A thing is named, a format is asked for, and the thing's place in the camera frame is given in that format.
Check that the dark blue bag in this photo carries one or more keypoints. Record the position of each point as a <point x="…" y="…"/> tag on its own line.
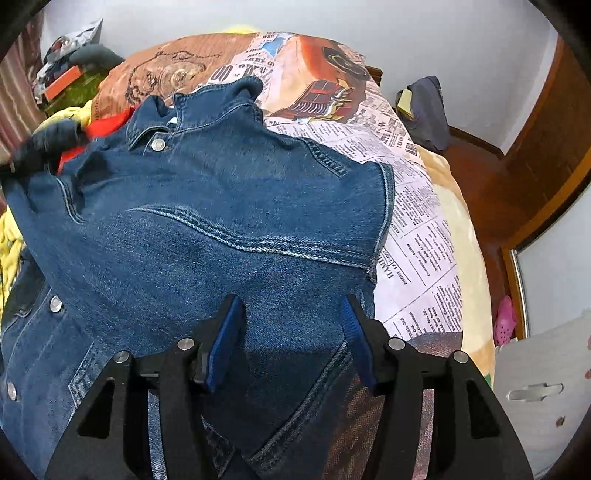
<point x="429" y="115"/>

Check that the newspaper print blanket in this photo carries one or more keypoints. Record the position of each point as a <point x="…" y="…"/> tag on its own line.
<point x="415" y="207"/>

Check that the white plastic stool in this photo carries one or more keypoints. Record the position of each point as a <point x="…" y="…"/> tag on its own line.
<point x="545" y="401"/>

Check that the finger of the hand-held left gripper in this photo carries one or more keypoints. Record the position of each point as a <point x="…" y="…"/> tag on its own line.
<point x="46" y="141"/>

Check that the wooden headboard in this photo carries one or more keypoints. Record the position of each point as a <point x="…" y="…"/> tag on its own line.
<point x="375" y="74"/>

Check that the cream fleece blanket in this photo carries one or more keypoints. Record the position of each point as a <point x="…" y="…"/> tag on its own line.
<point x="466" y="240"/>

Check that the grey cloth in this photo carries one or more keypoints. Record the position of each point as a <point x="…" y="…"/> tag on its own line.
<point x="99" y="56"/>

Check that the wooden door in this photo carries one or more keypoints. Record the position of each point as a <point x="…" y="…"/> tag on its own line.
<point x="549" y="138"/>

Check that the pink clog shoe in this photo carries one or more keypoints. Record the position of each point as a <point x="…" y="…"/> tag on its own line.
<point x="504" y="321"/>

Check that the green cloth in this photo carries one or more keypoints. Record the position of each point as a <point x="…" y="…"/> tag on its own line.
<point x="78" y="94"/>

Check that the wood framed mirror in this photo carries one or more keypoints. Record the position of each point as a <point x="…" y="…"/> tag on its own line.
<point x="554" y="286"/>

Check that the pile of clutter items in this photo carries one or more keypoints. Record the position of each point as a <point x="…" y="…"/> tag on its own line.
<point x="69" y="41"/>

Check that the blue denim jacket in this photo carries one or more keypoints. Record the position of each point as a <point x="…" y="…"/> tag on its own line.
<point x="184" y="207"/>

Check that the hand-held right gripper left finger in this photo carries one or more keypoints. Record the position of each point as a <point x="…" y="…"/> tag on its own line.
<point x="226" y="341"/>

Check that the red cloth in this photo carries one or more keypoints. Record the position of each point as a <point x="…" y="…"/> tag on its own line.
<point x="108" y="122"/>

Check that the yellow knitted blanket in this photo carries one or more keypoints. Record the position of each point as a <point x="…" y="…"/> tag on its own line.
<point x="10" y="240"/>

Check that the yellow paper pad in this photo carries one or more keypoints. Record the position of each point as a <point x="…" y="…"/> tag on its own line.
<point x="405" y="99"/>

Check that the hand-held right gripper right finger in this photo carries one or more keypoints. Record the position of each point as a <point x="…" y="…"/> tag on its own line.
<point x="358" y="337"/>

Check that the striped curtain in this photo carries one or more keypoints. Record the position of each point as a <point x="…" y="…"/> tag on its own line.
<point x="18" y="97"/>

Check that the orange box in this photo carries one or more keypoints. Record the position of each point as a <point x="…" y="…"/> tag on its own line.
<point x="62" y="83"/>

